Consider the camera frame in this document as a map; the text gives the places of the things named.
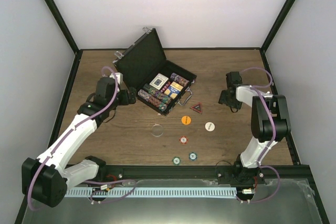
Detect blue orange chip row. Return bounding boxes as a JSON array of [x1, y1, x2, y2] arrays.
[[138, 89, 167, 111]]

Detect red black triangular button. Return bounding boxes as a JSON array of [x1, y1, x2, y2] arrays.
[[190, 102, 203, 114]]

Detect white round dealer button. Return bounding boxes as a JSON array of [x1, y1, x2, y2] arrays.
[[205, 122, 215, 132]]

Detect black poker set case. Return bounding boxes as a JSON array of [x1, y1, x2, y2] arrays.
[[113, 27, 196, 116]]

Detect clear round button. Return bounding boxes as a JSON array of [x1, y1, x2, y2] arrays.
[[151, 124, 164, 137]]

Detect orange big blind button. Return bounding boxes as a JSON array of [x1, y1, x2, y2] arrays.
[[181, 115, 192, 125]]

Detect purple poker chip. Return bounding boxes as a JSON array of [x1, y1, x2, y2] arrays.
[[188, 152, 197, 161]]

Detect teal poker chip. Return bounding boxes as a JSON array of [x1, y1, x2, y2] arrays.
[[172, 156, 181, 165]]

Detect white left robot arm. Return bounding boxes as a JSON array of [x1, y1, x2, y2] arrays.
[[22, 73, 135, 211]]

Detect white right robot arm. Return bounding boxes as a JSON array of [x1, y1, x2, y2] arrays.
[[218, 71, 291, 184]]

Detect mixed colour chip row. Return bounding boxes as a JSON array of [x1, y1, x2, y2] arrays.
[[143, 84, 172, 104]]

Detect white playing card deck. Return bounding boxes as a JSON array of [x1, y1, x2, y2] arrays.
[[149, 73, 169, 90]]

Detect red dice row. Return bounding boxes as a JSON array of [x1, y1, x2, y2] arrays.
[[160, 81, 171, 93]]

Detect blue yellow card box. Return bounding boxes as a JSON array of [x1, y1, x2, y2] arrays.
[[164, 82, 184, 99]]

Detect red poker chip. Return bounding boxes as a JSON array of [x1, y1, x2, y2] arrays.
[[179, 136, 188, 144]]

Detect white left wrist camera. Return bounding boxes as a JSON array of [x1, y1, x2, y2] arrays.
[[109, 72, 123, 85]]

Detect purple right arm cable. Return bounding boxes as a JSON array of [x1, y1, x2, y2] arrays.
[[240, 67, 281, 204]]

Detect black enclosure frame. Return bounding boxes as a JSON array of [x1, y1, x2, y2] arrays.
[[14, 0, 330, 224]]

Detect light blue slotted rail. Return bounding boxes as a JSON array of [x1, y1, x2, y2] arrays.
[[65, 187, 237, 199]]

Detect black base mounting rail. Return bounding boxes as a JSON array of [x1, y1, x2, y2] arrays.
[[65, 165, 310, 186]]

